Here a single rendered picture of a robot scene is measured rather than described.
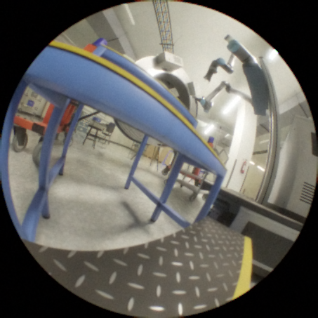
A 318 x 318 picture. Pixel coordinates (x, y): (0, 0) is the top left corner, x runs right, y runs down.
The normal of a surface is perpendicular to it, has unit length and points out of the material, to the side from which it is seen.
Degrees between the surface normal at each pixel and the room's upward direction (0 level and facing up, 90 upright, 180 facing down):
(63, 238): 0
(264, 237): 90
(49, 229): 0
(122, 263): 0
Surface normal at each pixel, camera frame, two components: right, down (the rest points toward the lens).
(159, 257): 0.38, -0.92
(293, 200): -0.74, -0.29
